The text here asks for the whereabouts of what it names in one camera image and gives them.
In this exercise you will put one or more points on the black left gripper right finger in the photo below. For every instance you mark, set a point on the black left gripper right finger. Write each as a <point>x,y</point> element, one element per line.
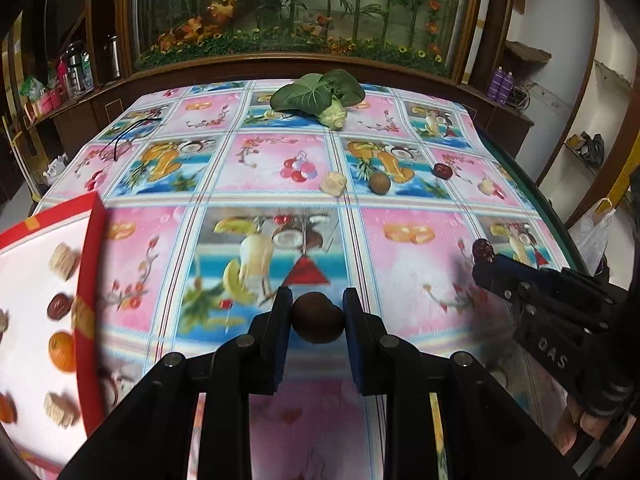
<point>388,366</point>

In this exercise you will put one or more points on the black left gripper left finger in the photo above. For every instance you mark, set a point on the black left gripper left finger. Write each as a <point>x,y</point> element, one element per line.
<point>251,364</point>

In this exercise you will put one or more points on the brown round fruit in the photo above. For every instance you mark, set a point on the brown round fruit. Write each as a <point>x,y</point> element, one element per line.
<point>316,319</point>

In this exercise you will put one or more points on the beige cake piece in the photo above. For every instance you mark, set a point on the beige cake piece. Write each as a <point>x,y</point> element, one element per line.
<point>333,183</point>

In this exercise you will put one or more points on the person's right hand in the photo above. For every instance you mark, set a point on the person's right hand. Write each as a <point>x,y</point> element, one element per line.
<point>575,418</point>

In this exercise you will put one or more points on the white plastic bag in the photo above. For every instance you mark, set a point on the white plastic bag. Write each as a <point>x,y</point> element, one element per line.
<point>590,232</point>

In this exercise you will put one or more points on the colourful fruit print tablecloth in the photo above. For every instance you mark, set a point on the colourful fruit print tablecloth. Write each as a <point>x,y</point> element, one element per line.
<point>220,206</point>

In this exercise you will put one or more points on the brown kiwi-like fruit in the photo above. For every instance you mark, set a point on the brown kiwi-like fruit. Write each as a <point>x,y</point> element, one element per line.
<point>379,183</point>

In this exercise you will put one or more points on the orange upper left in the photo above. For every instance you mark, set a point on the orange upper left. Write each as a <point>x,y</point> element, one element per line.
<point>62,351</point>

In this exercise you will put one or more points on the orange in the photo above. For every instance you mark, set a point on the orange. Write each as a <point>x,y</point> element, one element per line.
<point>62,351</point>
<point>8,413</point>

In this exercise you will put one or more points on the dark red plum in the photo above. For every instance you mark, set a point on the dark red plum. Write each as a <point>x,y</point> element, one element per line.
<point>442,171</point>

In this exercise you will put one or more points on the red rimmed white tray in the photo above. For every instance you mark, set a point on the red rimmed white tray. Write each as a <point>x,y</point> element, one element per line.
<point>27,287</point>

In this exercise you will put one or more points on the orange lower left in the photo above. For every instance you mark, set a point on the orange lower left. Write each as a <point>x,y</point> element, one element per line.
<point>8,413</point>

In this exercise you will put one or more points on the purple bottles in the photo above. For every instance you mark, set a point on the purple bottles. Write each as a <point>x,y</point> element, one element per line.
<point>500,86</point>

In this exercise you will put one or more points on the black glasses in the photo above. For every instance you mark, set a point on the black glasses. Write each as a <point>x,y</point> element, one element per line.
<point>119,138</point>

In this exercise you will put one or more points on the green leafy vegetable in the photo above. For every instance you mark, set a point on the green leafy vegetable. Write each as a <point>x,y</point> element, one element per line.
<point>324,96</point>

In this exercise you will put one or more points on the steel thermos on counter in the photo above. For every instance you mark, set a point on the steel thermos on counter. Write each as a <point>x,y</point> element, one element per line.
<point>112,49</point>

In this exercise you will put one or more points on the pink containers on counter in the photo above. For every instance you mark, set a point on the pink containers on counter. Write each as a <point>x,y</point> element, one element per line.
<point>45,100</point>

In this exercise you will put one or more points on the large flower aquarium display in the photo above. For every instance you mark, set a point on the large flower aquarium display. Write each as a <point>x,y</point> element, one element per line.
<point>420,34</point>

